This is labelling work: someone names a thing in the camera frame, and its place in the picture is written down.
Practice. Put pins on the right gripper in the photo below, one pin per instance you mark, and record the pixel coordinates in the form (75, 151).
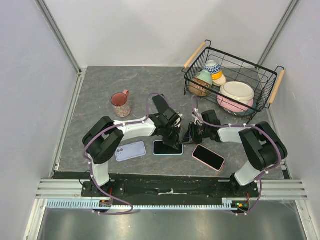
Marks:
(189, 137)

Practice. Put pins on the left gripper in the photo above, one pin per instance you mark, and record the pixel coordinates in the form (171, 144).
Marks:
(173, 142)

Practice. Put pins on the light blue phone case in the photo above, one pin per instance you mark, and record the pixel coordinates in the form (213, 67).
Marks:
(180, 154)

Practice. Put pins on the pink phone case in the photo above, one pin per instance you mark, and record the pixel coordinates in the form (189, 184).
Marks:
(193, 156)

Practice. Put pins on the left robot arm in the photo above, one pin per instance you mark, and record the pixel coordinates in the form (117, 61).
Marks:
(102, 141)

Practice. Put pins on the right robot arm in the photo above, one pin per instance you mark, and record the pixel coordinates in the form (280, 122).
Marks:
(262, 146)

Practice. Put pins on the blue-edged black phone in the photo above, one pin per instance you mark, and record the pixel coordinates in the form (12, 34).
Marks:
(160, 103)

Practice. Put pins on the lavender phone case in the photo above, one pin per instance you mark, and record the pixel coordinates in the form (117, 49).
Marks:
(130, 151)

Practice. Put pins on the pink bowl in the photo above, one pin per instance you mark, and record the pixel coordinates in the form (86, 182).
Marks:
(232, 105)

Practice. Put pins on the brown bowl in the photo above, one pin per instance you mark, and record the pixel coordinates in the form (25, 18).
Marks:
(198, 87)

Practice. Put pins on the green bowl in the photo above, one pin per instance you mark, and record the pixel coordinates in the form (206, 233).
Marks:
(204, 76)

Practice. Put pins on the pink floral mug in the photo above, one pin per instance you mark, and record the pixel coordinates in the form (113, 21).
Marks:
(120, 103)

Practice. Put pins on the yellow white bowl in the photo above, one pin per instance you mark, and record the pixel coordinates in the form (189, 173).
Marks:
(218, 79)

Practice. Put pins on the teal bowl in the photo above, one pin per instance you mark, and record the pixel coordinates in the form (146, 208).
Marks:
(248, 112)

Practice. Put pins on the cream bowl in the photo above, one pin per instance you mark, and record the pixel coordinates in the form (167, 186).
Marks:
(238, 91)

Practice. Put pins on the blue patterned bowl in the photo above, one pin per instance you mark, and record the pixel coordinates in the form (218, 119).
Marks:
(212, 67)

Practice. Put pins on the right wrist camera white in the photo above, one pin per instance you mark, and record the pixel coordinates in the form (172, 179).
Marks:
(197, 117)

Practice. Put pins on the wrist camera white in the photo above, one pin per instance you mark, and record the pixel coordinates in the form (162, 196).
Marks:
(197, 117)
(178, 121)

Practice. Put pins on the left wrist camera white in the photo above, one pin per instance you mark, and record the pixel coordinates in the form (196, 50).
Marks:
(178, 121)

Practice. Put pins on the black wire basket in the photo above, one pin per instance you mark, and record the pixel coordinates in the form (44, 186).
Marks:
(264, 82)

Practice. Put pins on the slotted cable duct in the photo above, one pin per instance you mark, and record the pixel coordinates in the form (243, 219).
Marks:
(100, 205)

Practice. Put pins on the aluminium frame rail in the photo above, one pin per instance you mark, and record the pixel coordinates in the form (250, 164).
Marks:
(59, 189)

